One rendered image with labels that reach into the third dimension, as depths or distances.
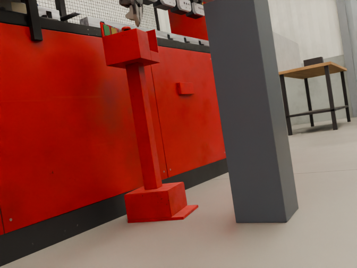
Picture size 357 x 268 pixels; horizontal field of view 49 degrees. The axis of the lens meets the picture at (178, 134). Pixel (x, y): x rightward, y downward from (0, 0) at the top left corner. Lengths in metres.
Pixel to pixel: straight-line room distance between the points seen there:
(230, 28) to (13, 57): 0.79
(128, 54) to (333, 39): 7.53
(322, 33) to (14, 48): 7.87
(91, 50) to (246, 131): 0.83
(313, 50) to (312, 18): 0.66
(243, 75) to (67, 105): 0.74
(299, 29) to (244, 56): 7.75
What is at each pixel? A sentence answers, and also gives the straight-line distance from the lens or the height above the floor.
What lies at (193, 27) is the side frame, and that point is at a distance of 3.70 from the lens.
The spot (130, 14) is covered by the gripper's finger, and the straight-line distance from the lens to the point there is 1.80.
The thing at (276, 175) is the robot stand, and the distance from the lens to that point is 1.34.
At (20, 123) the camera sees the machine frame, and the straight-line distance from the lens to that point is 1.52.
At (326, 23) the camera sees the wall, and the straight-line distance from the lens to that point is 8.99.
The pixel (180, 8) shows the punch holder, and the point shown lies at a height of 1.16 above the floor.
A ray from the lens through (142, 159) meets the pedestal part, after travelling 1.68.
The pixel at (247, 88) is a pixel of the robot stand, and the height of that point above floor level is 0.46.
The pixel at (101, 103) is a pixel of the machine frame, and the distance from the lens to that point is 1.80.
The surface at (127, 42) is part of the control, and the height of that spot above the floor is 0.73.
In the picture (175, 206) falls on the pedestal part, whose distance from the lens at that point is 1.64.
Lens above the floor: 0.37
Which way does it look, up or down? 1 degrees down
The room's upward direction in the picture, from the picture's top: 9 degrees counter-clockwise
